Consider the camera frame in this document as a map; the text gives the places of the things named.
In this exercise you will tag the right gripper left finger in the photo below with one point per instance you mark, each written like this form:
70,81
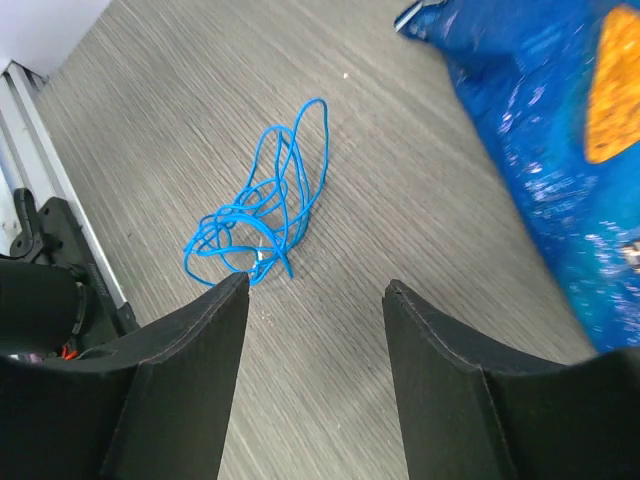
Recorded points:
154,404

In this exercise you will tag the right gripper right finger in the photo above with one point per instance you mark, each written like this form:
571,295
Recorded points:
471,407

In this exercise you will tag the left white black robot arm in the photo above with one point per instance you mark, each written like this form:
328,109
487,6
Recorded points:
54,299

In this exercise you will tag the blue Doritos chip bag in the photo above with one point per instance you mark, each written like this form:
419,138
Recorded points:
552,88

